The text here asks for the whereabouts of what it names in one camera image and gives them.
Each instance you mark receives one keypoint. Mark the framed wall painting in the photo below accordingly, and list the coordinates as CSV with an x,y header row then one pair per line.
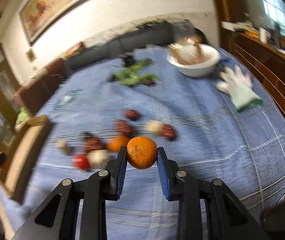
x,y
38,15

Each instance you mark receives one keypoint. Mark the large red jujube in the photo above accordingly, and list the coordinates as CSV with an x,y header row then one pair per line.
x,y
123,127

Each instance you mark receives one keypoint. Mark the cardboard tray box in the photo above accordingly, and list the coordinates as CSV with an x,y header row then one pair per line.
x,y
22,155

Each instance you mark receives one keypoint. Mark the small white snack piece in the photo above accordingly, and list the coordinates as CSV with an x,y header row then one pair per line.
x,y
64,147

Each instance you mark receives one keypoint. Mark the blue plaid tablecloth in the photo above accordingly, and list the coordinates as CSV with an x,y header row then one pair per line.
x,y
198,126

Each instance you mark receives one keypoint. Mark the black leather sofa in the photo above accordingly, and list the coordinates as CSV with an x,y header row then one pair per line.
x,y
152,33

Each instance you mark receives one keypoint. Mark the white work glove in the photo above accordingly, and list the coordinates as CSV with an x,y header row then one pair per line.
x,y
239,87

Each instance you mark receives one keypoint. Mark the white bowl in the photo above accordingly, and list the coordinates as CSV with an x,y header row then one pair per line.
x,y
198,70

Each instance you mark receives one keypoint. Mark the brown armchair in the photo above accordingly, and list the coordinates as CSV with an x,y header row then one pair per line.
x,y
35,92

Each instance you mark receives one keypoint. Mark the green and striped cloth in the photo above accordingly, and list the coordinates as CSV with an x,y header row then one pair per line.
x,y
22,118

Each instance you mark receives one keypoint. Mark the orange mandarin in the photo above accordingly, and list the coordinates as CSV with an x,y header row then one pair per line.
x,y
115,143
141,152

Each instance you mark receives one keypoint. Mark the red cherry tomato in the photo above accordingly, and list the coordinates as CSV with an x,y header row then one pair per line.
x,y
81,161

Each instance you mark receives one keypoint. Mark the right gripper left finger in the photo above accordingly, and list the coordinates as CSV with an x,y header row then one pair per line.
x,y
81,202

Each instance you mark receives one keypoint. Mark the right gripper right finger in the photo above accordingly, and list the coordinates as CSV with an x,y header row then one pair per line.
x,y
226,216

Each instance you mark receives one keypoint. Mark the green leafy vegetable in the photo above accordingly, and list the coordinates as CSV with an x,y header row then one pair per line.
x,y
132,75

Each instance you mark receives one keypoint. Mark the brown paper in bowl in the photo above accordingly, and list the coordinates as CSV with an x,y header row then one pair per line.
x,y
187,51

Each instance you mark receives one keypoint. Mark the red jujube date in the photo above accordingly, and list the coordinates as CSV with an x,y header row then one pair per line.
x,y
93,143

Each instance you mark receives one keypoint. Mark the wooden sideboard cabinet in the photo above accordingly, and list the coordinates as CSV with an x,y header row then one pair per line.
x,y
264,62

